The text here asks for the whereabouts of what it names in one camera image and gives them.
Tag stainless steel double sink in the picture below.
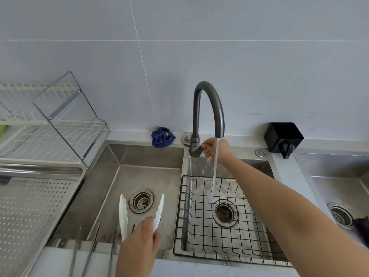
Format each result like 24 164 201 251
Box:
46 140 292 267

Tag person's left hand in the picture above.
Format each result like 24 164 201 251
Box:
115 216 162 277

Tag person's right hand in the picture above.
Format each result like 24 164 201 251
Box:
201 137 233 165

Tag perforated steel drain tray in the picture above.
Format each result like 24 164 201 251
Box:
0 163 87 277

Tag dark grey gooseneck faucet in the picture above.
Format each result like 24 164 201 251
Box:
189 81 225 158

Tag dark clogged drain strainer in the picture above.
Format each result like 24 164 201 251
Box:
213 199 239 228

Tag stainless steel single sink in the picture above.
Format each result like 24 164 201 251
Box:
293 151 369 253

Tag metal chopstick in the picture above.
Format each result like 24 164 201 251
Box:
81 222 101 277
69 226 82 277
107 230 118 277

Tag white plastic tongs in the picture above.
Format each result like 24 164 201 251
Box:
118 194 165 243

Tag white wire dish rack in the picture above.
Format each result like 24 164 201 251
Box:
0 82 108 165

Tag black wire sink basket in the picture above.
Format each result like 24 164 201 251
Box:
173 175 293 268

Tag purple object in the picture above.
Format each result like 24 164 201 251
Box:
353 216 369 243

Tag crumpled blue cloth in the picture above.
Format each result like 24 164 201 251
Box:
151 126 176 148

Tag round steel drain strainer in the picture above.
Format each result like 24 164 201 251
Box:
129 187 155 214
327 202 356 231

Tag person's right forearm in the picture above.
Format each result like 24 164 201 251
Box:
218 154 369 277

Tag black plastic holder box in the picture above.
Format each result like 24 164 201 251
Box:
264 122 305 160

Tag water stream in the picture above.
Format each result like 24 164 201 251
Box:
209 138 221 206

